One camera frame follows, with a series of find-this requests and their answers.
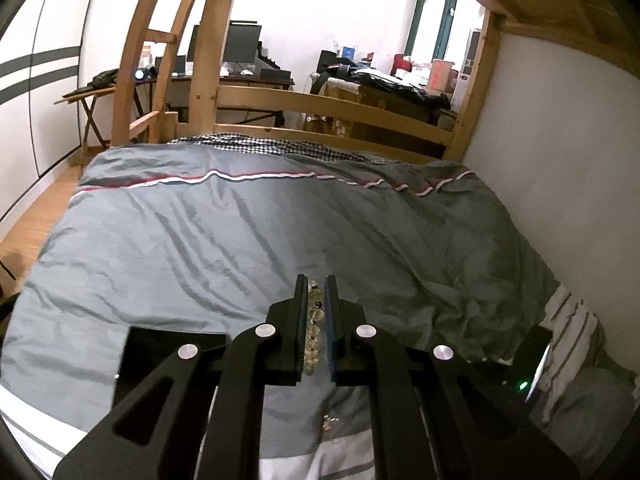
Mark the white grey-striped wardrobe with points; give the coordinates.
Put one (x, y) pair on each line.
(50, 60)

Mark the pile of black clothing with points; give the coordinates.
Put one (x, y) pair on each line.
(390, 85)

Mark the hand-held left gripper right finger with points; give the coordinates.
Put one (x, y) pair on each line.
(331, 340)

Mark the green window frame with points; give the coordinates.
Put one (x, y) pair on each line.
(415, 15)

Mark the small black bag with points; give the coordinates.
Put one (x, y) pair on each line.
(105, 77)

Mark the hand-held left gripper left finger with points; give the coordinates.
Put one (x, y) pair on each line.
(301, 320)

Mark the black computer monitor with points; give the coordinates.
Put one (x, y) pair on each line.
(245, 42)

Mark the checkered bed sheet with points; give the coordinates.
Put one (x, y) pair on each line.
(280, 146)

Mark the wooden bed ladder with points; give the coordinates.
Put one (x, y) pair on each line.
(127, 85)

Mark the blue box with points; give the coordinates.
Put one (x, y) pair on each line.
(347, 52)

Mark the black jewelry box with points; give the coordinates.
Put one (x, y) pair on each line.
(150, 342)

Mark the dark computer desk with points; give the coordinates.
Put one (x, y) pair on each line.
(260, 81)

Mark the grey striped duvet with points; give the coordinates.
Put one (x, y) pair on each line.
(250, 230)

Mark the wooden folding table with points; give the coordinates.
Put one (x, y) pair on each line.
(85, 92)

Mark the wooden bunk bed frame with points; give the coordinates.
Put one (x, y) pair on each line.
(350, 110)

